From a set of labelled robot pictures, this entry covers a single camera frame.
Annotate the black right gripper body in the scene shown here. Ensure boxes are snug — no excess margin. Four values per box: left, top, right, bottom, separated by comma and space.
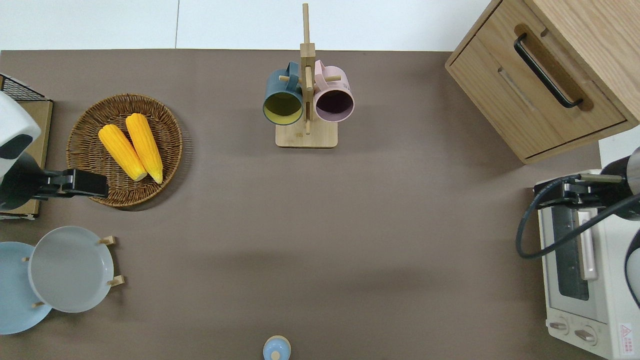
597, 155, 632, 221

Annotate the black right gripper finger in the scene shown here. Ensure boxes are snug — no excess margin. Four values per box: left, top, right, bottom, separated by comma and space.
534, 180, 568, 209
565, 181, 601, 206

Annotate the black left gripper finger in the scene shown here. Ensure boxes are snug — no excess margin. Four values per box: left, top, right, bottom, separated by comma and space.
62, 169, 109, 199
37, 170, 68, 202

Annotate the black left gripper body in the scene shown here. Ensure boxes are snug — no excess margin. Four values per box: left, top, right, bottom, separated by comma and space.
0, 152, 43, 211

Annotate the wooden drawer with slot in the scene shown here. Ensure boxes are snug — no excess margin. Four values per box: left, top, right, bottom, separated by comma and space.
447, 34, 565, 160

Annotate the yellow corn cob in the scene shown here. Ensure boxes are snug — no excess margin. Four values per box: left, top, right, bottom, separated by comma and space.
125, 113, 164, 185
98, 124, 148, 182

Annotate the brown wicker basket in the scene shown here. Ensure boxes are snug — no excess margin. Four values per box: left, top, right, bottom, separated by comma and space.
66, 93, 184, 209

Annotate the wooden plate rack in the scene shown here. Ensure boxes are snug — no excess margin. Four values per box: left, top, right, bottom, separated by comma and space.
21, 235, 126, 308

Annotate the grey plate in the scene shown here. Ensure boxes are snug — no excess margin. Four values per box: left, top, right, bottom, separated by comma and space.
27, 225, 115, 314

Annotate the white toaster oven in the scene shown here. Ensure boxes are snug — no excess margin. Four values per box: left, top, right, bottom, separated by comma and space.
535, 170, 640, 360

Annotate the light blue plate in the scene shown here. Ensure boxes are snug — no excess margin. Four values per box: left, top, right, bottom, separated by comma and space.
0, 241, 53, 335

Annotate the light wooden cabinet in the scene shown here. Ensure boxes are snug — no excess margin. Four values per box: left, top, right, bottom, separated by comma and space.
445, 0, 640, 165

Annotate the dark teal mug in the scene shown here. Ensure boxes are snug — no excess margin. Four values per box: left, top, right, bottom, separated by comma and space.
263, 61, 305, 126

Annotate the wooden mug rack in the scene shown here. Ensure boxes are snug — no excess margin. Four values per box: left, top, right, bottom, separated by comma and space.
275, 3, 339, 149

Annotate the pink mug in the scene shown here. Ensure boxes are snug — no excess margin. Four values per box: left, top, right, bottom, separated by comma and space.
313, 60, 355, 124

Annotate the blue round button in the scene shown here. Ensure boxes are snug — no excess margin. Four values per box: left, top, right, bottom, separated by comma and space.
263, 335, 292, 360

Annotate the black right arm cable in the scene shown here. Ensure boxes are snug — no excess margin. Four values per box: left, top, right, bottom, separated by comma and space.
515, 172, 640, 261

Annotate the black wire wooden shelf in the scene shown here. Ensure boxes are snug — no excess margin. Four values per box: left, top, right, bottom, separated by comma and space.
0, 74, 54, 221

